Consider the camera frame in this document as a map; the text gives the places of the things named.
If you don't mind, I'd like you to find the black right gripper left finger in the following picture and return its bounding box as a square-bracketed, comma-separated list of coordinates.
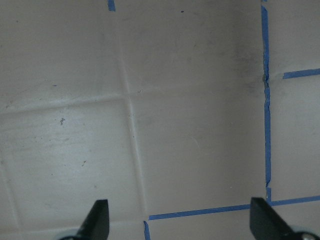
[74, 199, 110, 240]

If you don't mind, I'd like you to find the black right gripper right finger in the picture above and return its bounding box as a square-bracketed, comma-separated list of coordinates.
[249, 197, 296, 240]

